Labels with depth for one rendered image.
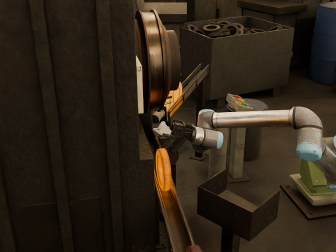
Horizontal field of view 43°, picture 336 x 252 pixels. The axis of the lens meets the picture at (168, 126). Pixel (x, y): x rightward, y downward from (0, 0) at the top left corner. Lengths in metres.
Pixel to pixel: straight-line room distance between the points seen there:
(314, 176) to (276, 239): 0.49
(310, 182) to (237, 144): 0.56
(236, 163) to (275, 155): 0.54
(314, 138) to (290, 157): 1.47
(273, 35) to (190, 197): 2.20
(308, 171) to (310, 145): 0.80
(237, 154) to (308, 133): 1.05
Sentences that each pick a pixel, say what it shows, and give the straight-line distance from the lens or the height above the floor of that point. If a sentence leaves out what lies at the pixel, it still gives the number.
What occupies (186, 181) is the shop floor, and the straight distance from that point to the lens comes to 3.13.
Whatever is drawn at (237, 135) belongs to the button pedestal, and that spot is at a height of 0.36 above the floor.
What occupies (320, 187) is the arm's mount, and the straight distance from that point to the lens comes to 2.90.
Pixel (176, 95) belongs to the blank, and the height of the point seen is 0.69.
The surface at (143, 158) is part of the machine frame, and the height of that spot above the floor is 0.87.
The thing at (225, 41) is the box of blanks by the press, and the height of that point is 0.70.
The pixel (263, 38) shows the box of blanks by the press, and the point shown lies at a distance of 4.47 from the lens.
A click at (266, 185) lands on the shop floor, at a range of 3.16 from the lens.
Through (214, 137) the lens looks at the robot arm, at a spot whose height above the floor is 0.70.
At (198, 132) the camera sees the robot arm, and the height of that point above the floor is 0.73.
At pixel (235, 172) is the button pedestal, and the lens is 3.16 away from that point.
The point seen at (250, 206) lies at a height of 0.60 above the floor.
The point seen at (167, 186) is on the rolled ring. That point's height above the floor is 0.70.
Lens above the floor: 1.67
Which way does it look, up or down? 25 degrees down
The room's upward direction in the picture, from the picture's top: straight up
